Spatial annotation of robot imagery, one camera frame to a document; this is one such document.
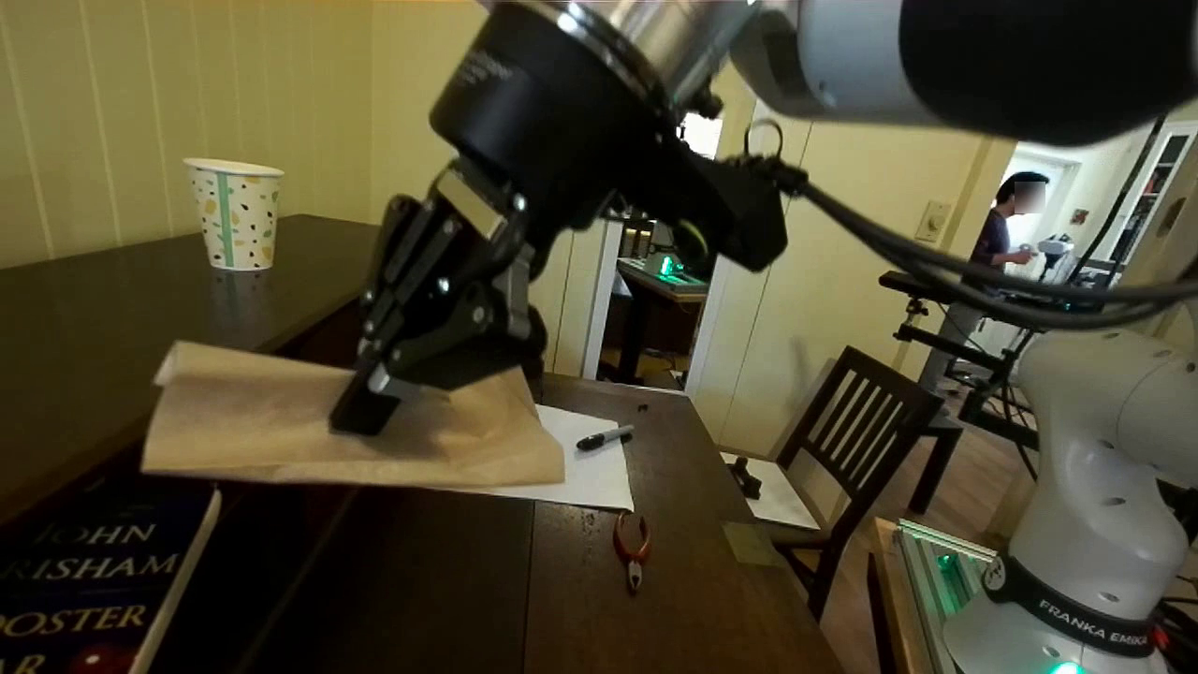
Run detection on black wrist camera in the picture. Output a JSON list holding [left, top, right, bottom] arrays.
[[678, 152, 792, 277]]

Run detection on wall light switch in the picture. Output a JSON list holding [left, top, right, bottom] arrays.
[[913, 198, 951, 247]]

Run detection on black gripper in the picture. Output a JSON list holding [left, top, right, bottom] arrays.
[[325, 0, 705, 441]]

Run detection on background table with green light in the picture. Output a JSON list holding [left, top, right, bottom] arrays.
[[611, 254, 712, 387]]

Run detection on black marker pen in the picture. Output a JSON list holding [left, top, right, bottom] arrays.
[[571, 423, 636, 453]]

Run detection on red handled pliers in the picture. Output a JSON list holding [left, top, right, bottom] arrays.
[[611, 513, 656, 600]]

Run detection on robot base mount green light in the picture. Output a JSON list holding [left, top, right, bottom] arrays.
[[873, 516, 1007, 674]]

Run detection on white cabinet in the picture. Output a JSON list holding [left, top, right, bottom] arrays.
[[1108, 123, 1198, 273]]

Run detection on black metal stand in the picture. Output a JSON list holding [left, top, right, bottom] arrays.
[[877, 265, 1064, 459]]

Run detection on person in dark shirt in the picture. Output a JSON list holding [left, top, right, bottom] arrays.
[[922, 167, 1055, 394]]

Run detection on white cloth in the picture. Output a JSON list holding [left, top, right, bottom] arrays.
[[138, 335, 569, 493]]

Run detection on white paper sheet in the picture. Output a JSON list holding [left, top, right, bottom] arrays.
[[479, 400, 636, 516]]

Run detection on tape patch on desk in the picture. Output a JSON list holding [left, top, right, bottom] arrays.
[[721, 521, 787, 574]]

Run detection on small black object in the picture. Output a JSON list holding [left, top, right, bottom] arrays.
[[725, 453, 767, 503]]

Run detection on white paper on chair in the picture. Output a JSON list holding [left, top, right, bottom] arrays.
[[717, 448, 824, 533]]

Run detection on John Grisham book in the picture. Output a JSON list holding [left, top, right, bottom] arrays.
[[0, 483, 223, 674]]

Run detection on white dotted paper cup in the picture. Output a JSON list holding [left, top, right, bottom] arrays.
[[178, 152, 285, 277]]

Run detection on dark wooden chair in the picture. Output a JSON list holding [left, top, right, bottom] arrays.
[[733, 345, 967, 625]]

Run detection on dark brown wooden table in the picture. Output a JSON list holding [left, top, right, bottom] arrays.
[[0, 211, 546, 674]]

